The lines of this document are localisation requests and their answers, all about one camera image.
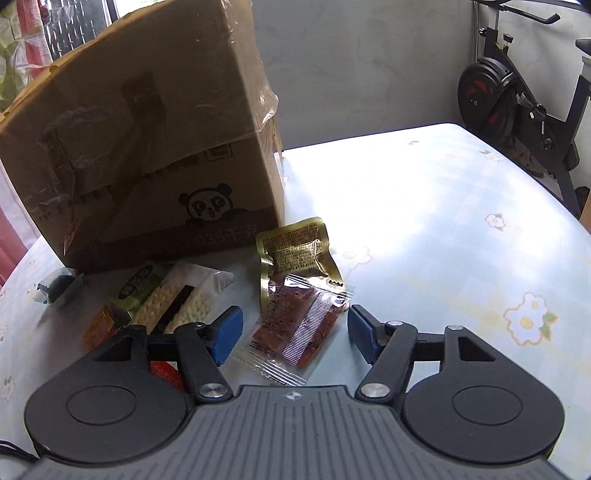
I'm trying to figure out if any clear packet with dark ball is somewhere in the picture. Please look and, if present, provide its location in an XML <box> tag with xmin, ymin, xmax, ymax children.
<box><xmin>36</xmin><ymin>268</ymin><xmax>86</xmax><ymax>306</ymax></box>

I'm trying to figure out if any black cable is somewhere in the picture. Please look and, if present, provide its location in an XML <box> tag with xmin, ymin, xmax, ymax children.
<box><xmin>0</xmin><ymin>440</ymin><xmax>40</xmax><ymax>468</ymax></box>

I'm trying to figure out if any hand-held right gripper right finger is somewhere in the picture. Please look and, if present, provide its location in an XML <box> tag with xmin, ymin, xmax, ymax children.
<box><xmin>346</xmin><ymin>304</ymin><xmax>498</xmax><ymax>401</ymax></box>

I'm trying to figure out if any orange snack packet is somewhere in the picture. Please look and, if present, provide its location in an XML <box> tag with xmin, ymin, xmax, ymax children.
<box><xmin>82</xmin><ymin>306</ymin><xmax>126</xmax><ymax>352</ymax></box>

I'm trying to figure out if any black exercise bike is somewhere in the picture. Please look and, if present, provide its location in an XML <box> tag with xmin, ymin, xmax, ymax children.
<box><xmin>456</xmin><ymin>0</ymin><xmax>591</xmax><ymax>220</ymax></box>

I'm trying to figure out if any floral tablecloth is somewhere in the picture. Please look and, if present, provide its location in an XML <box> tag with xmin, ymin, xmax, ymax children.
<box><xmin>0</xmin><ymin>121</ymin><xmax>591</xmax><ymax>472</ymax></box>

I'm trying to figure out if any brown cardboard box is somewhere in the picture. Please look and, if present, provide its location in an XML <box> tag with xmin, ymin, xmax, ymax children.
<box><xmin>0</xmin><ymin>0</ymin><xmax>286</xmax><ymax>274</ymax></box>

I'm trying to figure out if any printed red curtain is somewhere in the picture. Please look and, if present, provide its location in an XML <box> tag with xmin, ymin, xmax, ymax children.
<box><xmin>0</xmin><ymin>0</ymin><xmax>58</xmax><ymax>289</ymax></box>

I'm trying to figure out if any clear red snack packet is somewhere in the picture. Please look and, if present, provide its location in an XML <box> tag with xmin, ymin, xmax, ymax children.
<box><xmin>230</xmin><ymin>272</ymin><xmax>356</xmax><ymax>387</ymax></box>

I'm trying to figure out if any gold snack packet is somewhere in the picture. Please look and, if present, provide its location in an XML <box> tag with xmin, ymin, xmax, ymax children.
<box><xmin>255</xmin><ymin>216</ymin><xmax>346</xmax><ymax>324</ymax></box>

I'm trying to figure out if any olive green snack packet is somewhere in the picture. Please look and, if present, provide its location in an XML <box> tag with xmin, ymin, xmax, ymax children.
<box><xmin>107</xmin><ymin>261</ymin><xmax>175</xmax><ymax>326</ymax></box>

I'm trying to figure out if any white cracker packet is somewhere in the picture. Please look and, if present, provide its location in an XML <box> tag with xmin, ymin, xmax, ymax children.
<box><xmin>133</xmin><ymin>261</ymin><xmax>237</xmax><ymax>336</ymax></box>

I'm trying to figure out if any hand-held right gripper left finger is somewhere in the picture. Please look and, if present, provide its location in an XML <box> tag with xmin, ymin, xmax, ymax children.
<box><xmin>93</xmin><ymin>305</ymin><xmax>245</xmax><ymax>401</ymax></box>

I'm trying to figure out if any clear plastic bag liner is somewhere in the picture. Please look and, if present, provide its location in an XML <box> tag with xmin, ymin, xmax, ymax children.
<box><xmin>0</xmin><ymin>0</ymin><xmax>280</xmax><ymax>195</ymax></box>

